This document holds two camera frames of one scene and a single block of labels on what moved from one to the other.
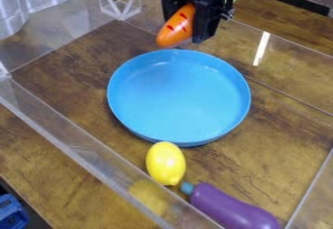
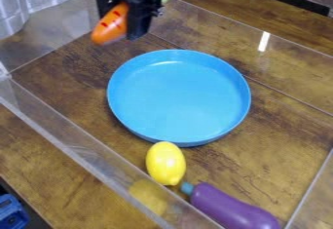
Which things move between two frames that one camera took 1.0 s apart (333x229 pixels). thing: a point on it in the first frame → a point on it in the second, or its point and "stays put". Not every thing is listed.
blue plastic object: [13, 217] stays put
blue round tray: [179, 95] stays put
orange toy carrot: [176, 26] → [109, 26]
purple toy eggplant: [226, 210] stays put
